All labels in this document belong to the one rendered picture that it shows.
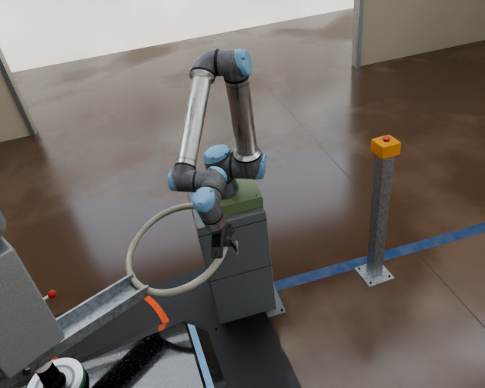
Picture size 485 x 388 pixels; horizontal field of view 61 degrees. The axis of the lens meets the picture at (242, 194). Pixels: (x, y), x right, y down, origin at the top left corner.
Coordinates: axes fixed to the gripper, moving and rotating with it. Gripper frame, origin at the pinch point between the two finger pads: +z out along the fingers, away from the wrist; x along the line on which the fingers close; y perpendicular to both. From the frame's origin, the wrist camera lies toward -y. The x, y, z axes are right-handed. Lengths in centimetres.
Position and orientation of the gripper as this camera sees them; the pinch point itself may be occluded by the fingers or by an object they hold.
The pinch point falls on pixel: (229, 256)
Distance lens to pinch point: 180.5
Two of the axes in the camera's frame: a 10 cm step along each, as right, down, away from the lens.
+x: -9.4, 0.5, 3.3
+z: 2.8, 6.7, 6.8
